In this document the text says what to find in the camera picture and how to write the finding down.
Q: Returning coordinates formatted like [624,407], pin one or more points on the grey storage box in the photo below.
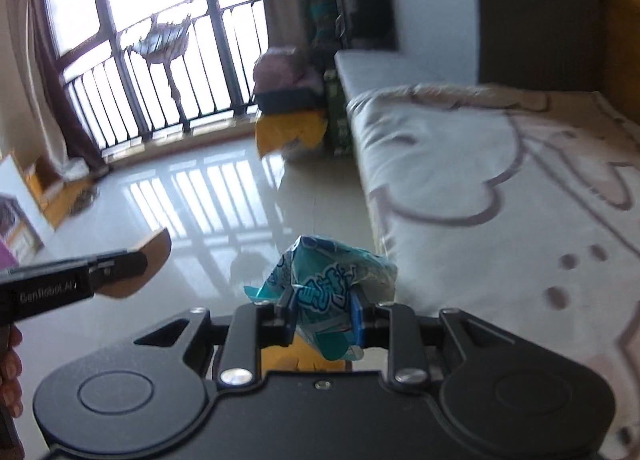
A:
[525,20]

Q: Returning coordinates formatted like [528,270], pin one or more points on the hanging teal ornaments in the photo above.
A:
[322,10]

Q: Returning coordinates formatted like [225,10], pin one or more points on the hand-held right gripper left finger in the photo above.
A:
[286,320]

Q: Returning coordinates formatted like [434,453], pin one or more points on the hanging net basket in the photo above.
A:
[160,40]

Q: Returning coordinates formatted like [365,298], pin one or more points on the white cloth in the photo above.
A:
[75,171]

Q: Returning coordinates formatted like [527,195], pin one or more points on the green box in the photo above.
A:
[339,115]

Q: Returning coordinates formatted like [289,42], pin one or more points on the grey mattress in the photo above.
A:
[390,70]

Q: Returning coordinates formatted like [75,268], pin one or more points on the printed blanket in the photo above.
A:
[500,200]

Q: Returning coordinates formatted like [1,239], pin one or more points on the person's left hand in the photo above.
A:
[10,370]

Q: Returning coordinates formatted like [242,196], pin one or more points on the black balcony railing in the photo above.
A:
[185,120]

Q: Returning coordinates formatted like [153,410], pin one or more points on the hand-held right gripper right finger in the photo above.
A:
[356,320]

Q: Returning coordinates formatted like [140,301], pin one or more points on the brown cardboard piece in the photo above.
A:
[150,255]

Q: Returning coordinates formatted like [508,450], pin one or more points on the teal snack packet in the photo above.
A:
[320,280]

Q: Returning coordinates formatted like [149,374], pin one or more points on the beige slipper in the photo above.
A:
[84,201]

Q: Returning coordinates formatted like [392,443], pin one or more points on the dark brown curtain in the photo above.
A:
[65,105]

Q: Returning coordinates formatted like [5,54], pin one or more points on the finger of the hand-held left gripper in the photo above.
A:
[120,270]

